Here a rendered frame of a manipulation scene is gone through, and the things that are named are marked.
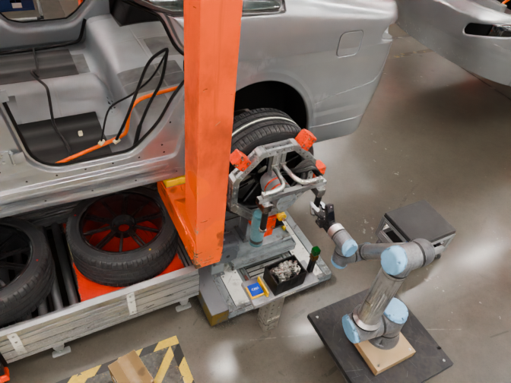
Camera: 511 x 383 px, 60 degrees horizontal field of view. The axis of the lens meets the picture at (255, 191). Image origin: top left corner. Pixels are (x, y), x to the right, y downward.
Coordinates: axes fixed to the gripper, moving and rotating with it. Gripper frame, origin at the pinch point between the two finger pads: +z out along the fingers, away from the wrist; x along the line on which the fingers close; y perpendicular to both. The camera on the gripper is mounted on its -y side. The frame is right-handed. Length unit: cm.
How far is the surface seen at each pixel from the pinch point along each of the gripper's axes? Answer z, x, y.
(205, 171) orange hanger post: 2, -67, -42
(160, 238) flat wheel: 33, -81, 33
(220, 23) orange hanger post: 2, -64, -109
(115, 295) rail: 12, -115, 44
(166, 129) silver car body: 57, -68, -27
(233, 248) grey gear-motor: 18, -39, 46
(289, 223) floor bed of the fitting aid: 44, 22, 75
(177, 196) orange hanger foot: 46, -66, 15
